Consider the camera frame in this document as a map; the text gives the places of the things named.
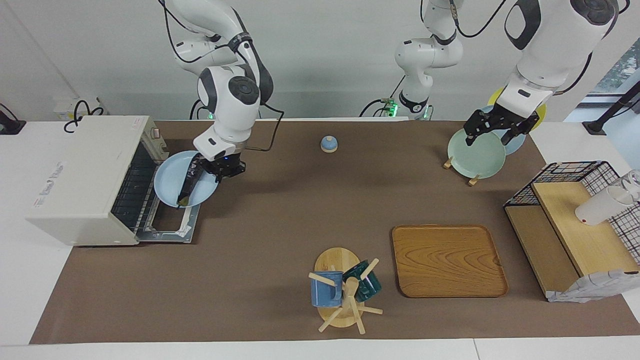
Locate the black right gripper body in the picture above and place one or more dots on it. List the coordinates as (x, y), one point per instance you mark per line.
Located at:
(227, 167)

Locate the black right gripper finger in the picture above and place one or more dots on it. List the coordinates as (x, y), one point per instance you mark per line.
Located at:
(205, 167)
(218, 178)

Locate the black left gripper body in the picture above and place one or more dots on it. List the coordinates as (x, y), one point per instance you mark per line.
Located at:
(500, 120)

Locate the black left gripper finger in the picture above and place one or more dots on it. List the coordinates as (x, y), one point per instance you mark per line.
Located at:
(471, 137)
(514, 136)

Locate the dark purple eggplant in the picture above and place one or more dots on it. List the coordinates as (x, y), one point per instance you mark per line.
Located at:
(189, 187)

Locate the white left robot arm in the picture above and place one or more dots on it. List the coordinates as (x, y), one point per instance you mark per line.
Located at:
(545, 50)

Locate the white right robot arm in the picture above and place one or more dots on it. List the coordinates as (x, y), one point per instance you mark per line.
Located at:
(227, 90)

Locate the beige toaster oven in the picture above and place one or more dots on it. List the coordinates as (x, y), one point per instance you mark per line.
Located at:
(80, 180)

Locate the light blue racked plate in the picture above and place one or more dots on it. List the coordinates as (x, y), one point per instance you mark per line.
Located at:
(517, 142)

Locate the pale green plate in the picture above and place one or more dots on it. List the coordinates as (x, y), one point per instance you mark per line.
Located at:
(475, 155)

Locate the wooden plate rack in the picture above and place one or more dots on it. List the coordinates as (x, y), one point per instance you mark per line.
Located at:
(448, 162)

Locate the yellow plate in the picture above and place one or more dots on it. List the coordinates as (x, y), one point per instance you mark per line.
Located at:
(541, 112)

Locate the brown table mat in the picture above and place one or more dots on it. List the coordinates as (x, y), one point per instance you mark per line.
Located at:
(300, 210)

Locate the green lit connector box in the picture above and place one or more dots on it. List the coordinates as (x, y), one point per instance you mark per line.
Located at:
(391, 107)

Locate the black pole stand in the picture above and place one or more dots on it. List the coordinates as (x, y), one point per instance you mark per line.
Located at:
(612, 107)

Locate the small blue lid wooden knob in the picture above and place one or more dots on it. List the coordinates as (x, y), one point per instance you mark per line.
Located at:
(328, 145)

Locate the white cup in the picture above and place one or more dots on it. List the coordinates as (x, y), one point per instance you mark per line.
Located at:
(600, 207)

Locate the wooden serving tray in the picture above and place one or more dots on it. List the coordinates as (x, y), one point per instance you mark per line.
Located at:
(450, 260)

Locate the clear glass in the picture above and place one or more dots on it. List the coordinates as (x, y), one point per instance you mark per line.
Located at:
(632, 182)

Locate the wooden mug tree stand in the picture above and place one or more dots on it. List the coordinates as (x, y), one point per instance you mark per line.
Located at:
(335, 260)

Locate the white power strip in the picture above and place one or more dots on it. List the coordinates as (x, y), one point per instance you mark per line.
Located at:
(62, 107)

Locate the blue mug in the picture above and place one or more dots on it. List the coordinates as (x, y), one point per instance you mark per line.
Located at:
(325, 295)

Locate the dark green mug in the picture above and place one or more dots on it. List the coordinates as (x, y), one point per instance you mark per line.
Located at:
(367, 285)

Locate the black table clamp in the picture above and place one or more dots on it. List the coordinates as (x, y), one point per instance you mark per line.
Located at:
(10, 125)

